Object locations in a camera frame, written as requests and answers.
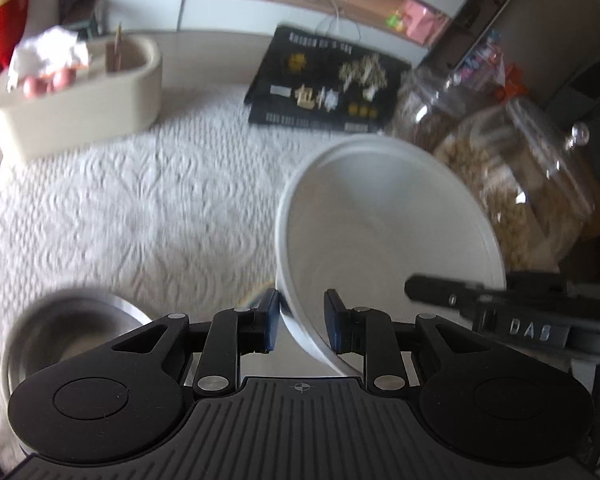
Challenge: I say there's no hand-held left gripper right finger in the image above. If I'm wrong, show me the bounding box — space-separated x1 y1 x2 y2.
324 288 486 401

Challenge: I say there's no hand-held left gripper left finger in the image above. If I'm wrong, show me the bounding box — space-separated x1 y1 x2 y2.
111 288 281 401

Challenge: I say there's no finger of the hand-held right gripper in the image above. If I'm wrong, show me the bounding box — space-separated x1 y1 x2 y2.
506 270 569 292
404 274 511 319

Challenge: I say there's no deep white bowl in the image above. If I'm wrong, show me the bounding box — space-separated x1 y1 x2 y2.
274 134 507 378

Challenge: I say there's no large glass jar of nuts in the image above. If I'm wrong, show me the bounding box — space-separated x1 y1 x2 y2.
432 97 600 272

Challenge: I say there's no white lace tablecloth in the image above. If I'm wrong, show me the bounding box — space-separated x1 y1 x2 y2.
0 85 431 461

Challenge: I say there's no small glass jar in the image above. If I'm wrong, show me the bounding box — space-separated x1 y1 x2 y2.
390 67 476 153

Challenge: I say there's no dark grey chair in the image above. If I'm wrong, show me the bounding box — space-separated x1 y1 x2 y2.
545 60 600 127

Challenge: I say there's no stainless steel bowl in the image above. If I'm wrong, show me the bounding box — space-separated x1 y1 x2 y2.
2 287 153 396

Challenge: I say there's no black printed box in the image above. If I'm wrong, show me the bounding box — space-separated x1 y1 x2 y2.
244 24 413 136

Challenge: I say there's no beige oval container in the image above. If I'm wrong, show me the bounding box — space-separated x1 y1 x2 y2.
0 35 162 163

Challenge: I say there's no wooden stick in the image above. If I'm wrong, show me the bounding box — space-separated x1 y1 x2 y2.
114 22 126 72

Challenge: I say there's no white and wood shelf unit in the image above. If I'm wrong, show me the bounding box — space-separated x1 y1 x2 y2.
177 0 496 53

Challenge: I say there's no crumpled white tissue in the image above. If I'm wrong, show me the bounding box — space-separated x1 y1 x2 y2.
7 27 91 92

